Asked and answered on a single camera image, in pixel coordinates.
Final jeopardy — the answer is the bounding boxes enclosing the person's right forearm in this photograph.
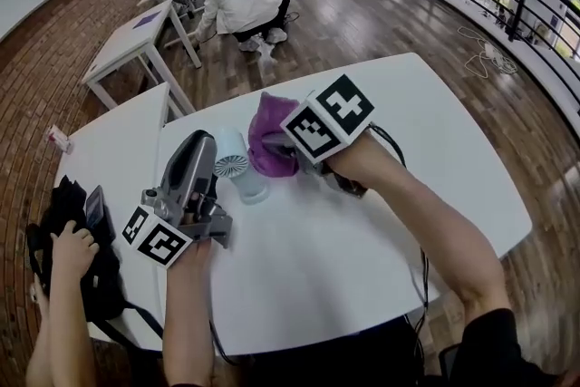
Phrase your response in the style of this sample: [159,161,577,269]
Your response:
[328,133,511,323]

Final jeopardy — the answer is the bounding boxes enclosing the purple cloth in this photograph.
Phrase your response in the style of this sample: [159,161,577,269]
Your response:
[247,91,301,179]

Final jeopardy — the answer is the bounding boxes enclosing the person's right hand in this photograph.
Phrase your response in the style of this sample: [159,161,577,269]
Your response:
[333,169,366,199]

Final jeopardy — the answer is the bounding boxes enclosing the person's black clothing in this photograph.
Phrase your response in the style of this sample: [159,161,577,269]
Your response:
[217,307,563,387]

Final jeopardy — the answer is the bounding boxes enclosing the another person's forearm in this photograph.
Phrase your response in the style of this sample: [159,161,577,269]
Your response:
[25,269,99,387]

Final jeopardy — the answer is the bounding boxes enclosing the person's left forearm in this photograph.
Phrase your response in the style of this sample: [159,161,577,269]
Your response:
[161,239,217,387]

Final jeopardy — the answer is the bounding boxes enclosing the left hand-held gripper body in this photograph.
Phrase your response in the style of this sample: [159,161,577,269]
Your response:
[121,188,235,271]

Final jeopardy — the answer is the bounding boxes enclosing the white floor cable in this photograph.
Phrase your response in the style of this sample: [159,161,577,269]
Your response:
[457,25,518,80]

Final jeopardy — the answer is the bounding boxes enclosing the black backpack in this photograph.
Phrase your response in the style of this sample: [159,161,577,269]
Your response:
[25,175,164,350]

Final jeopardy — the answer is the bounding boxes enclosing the purple paper sheet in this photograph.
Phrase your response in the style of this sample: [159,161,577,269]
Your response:
[131,11,162,31]

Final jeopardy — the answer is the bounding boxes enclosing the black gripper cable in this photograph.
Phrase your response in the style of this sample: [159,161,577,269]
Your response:
[208,316,239,366]
[369,121,431,377]

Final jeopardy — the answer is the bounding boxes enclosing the black phone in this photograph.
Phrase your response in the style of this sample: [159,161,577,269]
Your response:
[84,184,108,229]

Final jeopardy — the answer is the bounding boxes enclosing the person's left hand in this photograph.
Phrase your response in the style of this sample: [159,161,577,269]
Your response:
[188,190,210,221]

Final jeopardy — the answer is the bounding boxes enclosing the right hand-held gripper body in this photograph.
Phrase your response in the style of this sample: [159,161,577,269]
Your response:
[279,73,376,186]

